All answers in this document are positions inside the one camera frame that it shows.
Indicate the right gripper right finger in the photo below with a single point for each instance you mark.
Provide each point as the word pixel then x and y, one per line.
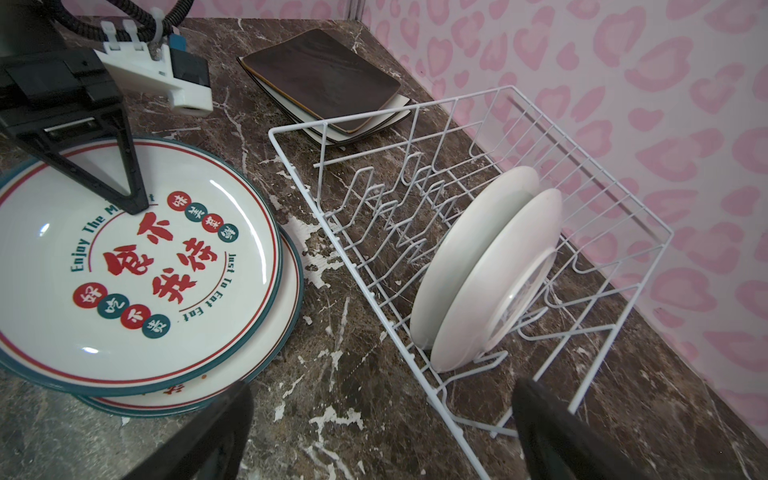
pixel 557 445

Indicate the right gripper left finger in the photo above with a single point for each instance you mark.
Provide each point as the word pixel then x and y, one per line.
pixel 211 446

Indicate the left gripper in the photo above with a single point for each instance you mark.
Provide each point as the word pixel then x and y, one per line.
pixel 64 108

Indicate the white round plate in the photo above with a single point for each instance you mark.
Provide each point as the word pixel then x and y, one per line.
pixel 501 285
pixel 244 365
pixel 462 247
pixel 99 302

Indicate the black square plate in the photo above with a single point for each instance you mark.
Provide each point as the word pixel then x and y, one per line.
pixel 325 79

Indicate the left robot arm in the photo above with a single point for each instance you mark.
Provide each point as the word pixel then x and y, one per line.
pixel 26 29

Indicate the white wire dish rack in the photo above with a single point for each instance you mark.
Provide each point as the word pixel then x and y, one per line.
pixel 386 208

